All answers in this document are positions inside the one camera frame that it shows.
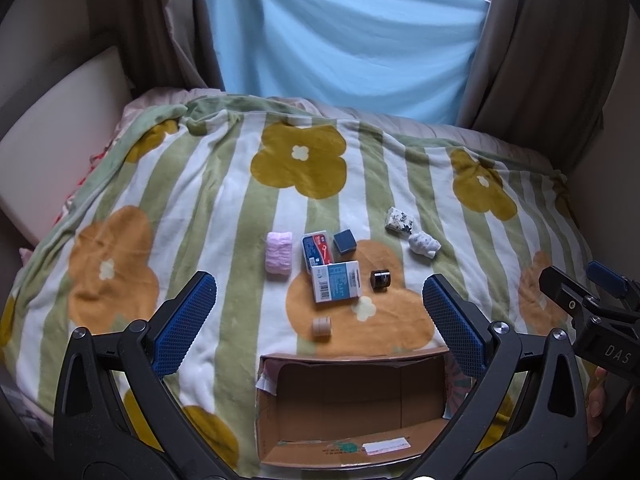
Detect white printed tissue pack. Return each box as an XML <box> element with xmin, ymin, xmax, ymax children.
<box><xmin>384</xmin><ymin>207</ymin><xmax>414</xmax><ymax>236</ymax></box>

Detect white floral sock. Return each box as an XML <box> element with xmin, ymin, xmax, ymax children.
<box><xmin>408</xmin><ymin>231</ymin><xmax>442</xmax><ymax>260</ymax></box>

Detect small black jar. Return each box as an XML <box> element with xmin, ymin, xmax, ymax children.
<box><xmin>370</xmin><ymin>269</ymin><xmax>392</xmax><ymax>292</ymax></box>

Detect white blue carton box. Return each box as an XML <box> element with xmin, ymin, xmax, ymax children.
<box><xmin>310</xmin><ymin>261</ymin><xmax>362</xmax><ymax>304</ymax></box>

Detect pink fluffy towel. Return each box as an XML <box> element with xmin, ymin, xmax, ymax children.
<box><xmin>265</xmin><ymin>232</ymin><xmax>293</xmax><ymax>275</ymax></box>

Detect red blue floss pick box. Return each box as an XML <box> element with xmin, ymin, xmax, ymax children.
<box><xmin>302</xmin><ymin>231</ymin><xmax>334</xmax><ymax>273</ymax></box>

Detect brown curtain left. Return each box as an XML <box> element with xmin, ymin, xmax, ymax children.
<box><xmin>87</xmin><ymin>0</ymin><xmax>224</xmax><ymax>93</ymax></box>

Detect small dark blue box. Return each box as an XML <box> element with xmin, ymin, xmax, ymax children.
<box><xmin>333</xmin><ymin>230</ymin><xmax>357</xmax><ymax>256</ymax></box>

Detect cream padded headboard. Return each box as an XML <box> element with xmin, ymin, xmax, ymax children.
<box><xmin>1</xmin><ymin>46</ymin><xmax>131</xmax><ymax>244</ymax></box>

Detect brown curtain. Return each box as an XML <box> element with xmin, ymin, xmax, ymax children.
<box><xmin>87</xmin><ymin>0</ymin><xmax>224</xmax><ymax>93</ymax></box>
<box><xmin>457</xmin><ymin>0</ymin><xmax>639</xmax><ymax>171</ymax></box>

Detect person's right hand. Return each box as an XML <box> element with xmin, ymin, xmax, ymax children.
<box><xmin>586</xmin><ymin>367</ymin><xmax>608</xmax><ymax>441</ymax></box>

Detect small beige round jar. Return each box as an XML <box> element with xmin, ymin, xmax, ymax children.
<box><xmin>311</xmin><ymin>316</ymin><xmax>332</xmax><ymax>339</ymax></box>

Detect brown curtain right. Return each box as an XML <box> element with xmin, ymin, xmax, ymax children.
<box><xmin>457</xmin><ymin>0</ymin><xmax>639</xmax><ymax>171</ymax></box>

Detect floral striped fleece blanket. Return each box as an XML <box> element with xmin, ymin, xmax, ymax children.
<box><xmin>1</xmin><ymin>94</ymin><xmax>591</xmax><ymax>476</ymax></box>

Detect open cardboard box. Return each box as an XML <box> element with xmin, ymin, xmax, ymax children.
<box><xmin>255</xmin><ymin>348</ymin><xmax>471</xmax><ymax>470</ymax></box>

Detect light blue sheet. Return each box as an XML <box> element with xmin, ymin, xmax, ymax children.
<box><xmin>206</xmin><ymin>0</ymin><xmax>489</xmax><ymax>125</ymax></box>

